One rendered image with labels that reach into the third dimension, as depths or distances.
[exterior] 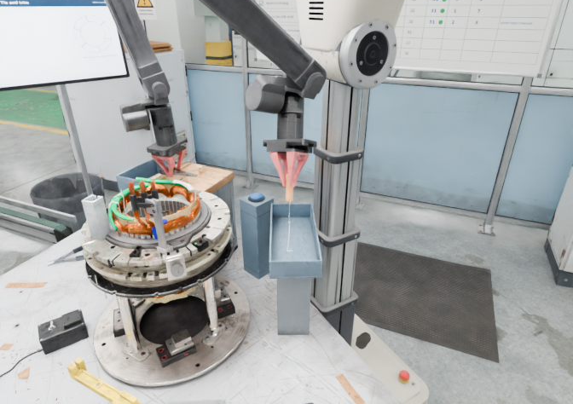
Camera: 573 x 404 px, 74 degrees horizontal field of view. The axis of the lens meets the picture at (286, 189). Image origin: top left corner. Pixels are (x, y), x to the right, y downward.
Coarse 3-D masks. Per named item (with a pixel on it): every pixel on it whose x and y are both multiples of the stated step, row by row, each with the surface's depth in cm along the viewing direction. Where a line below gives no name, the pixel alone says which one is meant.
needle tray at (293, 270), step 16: (272, 208) 99; (288, 208) 99; (304, 208) 99; (272, 224) 96; (288, 224) 97; (304, 224) 97; (272, 240) 90; (304, 240) 90; (272, 256) 84; (288, 256) 84; (304, 256) 84; (320, 256) 78; (272, 272) 77; (288, 272) 77; (304, 272) 78; (320, 272) 78; (288, 288) 89; (304, 288) 89; (288, 304) 91; (304, 304) 91; (288, 320) 93; (304, 320) 93
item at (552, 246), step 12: (564, 192) 240; (564, 204) 237; (564, 216) 233; (552, 228) 252; (564, 228) 231; (552, 240) 247; (564, 240) 227; (552, 252) 247; (564, 252) 222; (552, 264) 243; (564, 264) 224; (564, 276) 226
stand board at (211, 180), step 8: (184, 168) 120; (192, 168) 120; (208, 168) 120; (216, 168) 120; (176, 176) 114; (192, 176) 114; (200, 176) 114; (208, 176) 114; (216, 176) 114; (224, 176) 114; (232, 176) 117; (192, 184) 109; (200, 184) 109; (208, 184) 109; (216, 184) 110; (224, 184) 114; (208, 192) 107
